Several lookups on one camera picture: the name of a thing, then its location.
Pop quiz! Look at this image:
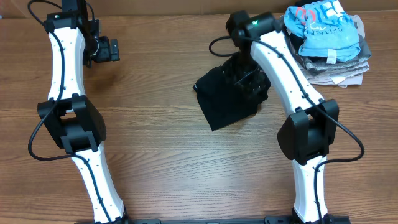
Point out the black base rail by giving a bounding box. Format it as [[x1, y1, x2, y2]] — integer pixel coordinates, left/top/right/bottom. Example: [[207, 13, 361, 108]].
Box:
[[74, 214, 352, 224]]

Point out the light blue printed t-shirt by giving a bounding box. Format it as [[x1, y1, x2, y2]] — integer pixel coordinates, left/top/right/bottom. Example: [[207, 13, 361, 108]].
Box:
[[284, 1, 361, 64]]

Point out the grey folded garment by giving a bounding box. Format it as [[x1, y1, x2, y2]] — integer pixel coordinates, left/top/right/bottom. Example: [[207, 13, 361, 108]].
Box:
[[284, 15, 372, 82]]

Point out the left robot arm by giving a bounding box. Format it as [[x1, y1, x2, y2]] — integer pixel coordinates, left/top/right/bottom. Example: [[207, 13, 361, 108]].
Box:
[[28, 0, 130, 223]]

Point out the black polo shirt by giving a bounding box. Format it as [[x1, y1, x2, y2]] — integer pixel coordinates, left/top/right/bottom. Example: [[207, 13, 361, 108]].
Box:
[[193, 64, 265, 131]]

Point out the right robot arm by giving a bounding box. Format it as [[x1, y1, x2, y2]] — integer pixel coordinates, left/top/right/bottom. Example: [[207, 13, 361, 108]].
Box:
[[226, 11, 349, 223]]

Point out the beige folded garment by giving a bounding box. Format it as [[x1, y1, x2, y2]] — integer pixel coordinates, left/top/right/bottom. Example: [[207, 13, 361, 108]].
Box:
[[290, 33, 363, 88]]

